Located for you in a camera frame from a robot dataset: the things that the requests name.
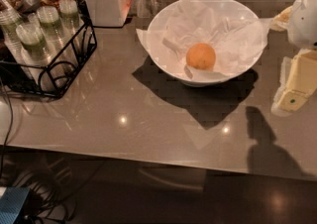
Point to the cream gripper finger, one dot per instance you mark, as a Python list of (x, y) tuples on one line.
[(298, 81), (280, 21)]

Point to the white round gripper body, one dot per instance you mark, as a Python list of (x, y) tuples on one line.
[(303, 20)]

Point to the white paper sheet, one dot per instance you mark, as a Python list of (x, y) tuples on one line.
[(237, 46)]

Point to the black wire rack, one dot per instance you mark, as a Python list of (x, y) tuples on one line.
[(11, 73)]

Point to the orange fruit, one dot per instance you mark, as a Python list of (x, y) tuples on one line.
[(201, 56)]

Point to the blue box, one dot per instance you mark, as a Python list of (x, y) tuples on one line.
[(12, 201)]

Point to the white bowl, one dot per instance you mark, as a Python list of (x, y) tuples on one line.
[(158, 36)]

